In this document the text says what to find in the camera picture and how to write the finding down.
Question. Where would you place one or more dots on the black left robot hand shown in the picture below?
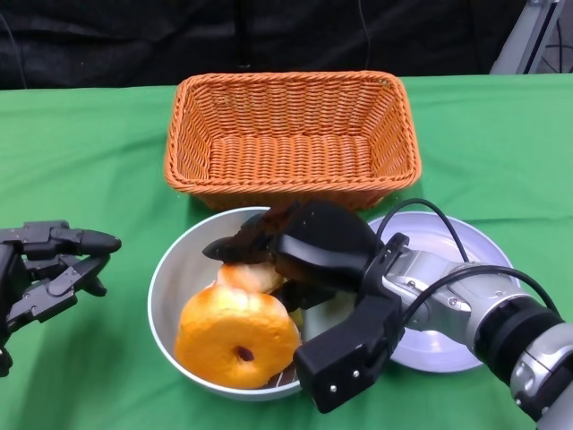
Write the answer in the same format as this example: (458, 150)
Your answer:
(27, 269)

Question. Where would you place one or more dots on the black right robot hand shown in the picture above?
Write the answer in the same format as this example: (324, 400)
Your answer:
(322, 242)

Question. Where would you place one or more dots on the oval orange bread roll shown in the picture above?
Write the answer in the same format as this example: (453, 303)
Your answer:
(250, 275)

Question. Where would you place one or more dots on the pale green bowl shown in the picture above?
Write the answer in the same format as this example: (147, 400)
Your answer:
(183, 269)

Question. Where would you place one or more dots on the orange wicker basket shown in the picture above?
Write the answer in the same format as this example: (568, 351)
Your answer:
(291, 157)

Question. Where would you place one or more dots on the chocolate cake with cherry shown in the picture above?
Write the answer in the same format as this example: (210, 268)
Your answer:
(284, 378)

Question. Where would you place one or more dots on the lavender round plate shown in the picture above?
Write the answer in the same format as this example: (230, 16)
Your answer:
(474, 242)

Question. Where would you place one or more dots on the green tablecloth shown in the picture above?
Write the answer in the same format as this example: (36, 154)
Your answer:
(89, 157)

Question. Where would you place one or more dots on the black stand pole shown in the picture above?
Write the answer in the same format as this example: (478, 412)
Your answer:
(245, 36)

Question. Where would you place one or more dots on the black backdrop cloth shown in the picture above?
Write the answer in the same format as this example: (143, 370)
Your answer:
(134, 40)

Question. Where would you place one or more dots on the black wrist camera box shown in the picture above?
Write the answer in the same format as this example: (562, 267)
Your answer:
(340, 358)

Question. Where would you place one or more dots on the silver aluminium frame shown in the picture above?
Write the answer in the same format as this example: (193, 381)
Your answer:
(521, 40)

